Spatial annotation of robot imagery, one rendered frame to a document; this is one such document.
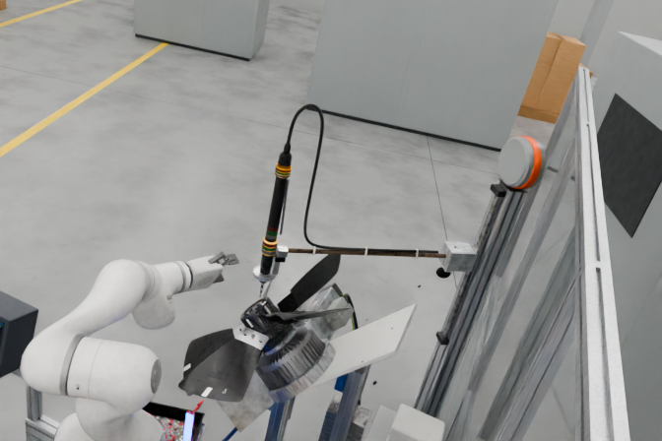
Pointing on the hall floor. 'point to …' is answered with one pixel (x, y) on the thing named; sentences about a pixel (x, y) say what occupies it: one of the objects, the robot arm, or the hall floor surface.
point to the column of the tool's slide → (501, 226)
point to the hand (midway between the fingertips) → (226, 268)
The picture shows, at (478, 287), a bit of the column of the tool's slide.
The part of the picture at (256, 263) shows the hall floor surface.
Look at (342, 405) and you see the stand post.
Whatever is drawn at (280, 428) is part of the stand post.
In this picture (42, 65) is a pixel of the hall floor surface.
